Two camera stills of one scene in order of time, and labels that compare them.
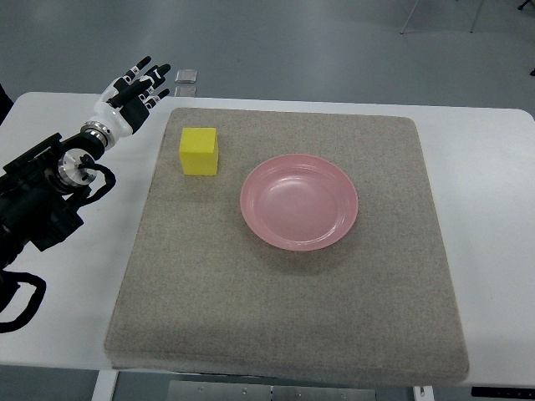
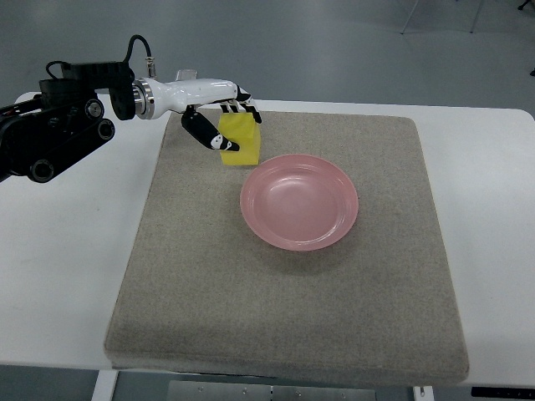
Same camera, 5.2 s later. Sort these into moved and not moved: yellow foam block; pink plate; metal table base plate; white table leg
Moved: yellow foam block
Not moved: white table leg; pink plate; metal table base plate
